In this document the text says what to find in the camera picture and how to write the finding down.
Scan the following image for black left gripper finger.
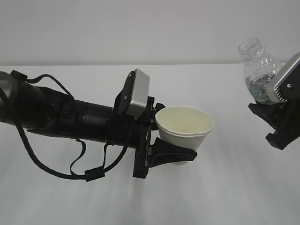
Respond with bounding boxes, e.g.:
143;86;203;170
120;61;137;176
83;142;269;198
149;138;196;168
151;103;166;131

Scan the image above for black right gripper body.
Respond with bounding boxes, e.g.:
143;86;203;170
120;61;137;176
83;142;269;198
266;92;300;150

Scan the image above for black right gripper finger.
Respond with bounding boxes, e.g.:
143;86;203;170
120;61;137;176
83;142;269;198
248;102;285;131

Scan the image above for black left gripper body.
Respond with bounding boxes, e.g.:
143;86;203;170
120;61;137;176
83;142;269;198
105;95;157;180

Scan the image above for white paper cup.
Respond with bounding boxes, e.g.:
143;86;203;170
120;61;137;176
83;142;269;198
155;106;214;152

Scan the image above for clear water bottle green label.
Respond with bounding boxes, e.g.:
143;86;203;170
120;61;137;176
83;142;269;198
238;37;283;105

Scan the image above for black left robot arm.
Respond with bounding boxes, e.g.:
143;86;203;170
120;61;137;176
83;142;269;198
0;69;197;181

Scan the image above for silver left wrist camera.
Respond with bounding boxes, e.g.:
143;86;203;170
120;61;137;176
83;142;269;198
118;69;150;118

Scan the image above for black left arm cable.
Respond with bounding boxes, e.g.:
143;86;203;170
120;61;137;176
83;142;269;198
0;74;128;182

